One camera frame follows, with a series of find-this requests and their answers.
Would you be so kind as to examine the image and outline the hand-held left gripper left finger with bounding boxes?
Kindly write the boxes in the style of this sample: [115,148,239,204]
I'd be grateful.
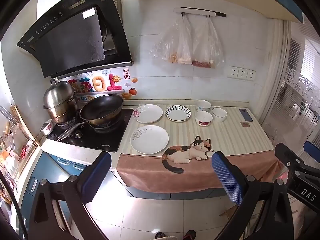
[29,151,112,240]

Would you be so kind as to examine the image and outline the steel steamer pot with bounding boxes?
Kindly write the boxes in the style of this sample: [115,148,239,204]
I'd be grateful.
[43,79,78,124]

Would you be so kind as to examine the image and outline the pink floral white plate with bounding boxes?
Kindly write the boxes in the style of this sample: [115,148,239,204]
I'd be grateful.
[133,104,163,124]

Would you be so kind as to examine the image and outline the black wok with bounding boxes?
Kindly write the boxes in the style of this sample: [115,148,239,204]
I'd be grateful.
[57,94,124,141]

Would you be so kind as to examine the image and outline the clear plastic bag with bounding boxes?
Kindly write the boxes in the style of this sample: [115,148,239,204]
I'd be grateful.
[191,17,224,69]
[149,15,193,65]

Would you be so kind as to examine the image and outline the black range hood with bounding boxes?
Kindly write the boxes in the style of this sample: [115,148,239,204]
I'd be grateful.
[16,0,133,78]

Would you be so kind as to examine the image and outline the colourful wall sticker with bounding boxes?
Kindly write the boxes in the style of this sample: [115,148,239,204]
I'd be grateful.
[67,67,138,100]

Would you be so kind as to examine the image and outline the wire utensil rack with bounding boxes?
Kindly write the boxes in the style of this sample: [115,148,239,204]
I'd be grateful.
[0,105,35,205]

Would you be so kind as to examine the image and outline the striped cat table mat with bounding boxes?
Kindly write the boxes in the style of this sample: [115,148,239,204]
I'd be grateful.
[116,102,283,194]

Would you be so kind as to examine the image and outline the white wall hook rail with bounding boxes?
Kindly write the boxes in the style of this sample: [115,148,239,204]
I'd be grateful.
[174,7,227,18]

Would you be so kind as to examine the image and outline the patterned glass sliding door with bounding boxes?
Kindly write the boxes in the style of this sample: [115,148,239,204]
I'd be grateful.
[262,20,320,155]

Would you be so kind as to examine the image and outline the small floral bowl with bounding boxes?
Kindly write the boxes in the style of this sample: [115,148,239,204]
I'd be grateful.
[40,121,54,135]

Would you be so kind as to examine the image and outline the black gas stove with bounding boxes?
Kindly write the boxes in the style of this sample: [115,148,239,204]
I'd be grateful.
[46,108,134,153]

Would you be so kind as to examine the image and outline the wooden cutting board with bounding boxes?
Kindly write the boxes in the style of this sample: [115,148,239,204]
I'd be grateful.
[10,105,42,147]

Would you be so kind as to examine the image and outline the red floral white bowl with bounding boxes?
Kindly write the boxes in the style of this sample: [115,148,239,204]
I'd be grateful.
[195,111,213,127]

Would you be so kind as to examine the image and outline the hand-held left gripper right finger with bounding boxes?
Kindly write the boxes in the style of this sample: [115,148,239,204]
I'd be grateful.
[211,151,293,240]

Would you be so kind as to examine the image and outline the grey floral white plate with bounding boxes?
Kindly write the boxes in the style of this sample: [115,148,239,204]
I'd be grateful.
[130,125,169,155]

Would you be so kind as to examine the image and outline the blue smartphone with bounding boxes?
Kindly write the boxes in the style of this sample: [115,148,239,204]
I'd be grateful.
[239,108,254,122]

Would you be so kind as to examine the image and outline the blue striped white plate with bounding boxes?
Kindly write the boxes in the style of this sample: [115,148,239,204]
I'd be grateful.
[165,104,192,122]

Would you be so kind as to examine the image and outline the dark rim white bowl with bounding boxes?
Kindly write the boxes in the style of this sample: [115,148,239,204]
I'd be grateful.
[212,107,228,123]

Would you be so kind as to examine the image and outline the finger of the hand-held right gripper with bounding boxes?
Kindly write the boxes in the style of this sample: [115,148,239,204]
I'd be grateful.
[274,143,305,167]
[303,141,320,167]

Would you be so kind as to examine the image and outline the blue print white bowl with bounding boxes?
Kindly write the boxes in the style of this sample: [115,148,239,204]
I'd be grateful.
[196,100,212,112]

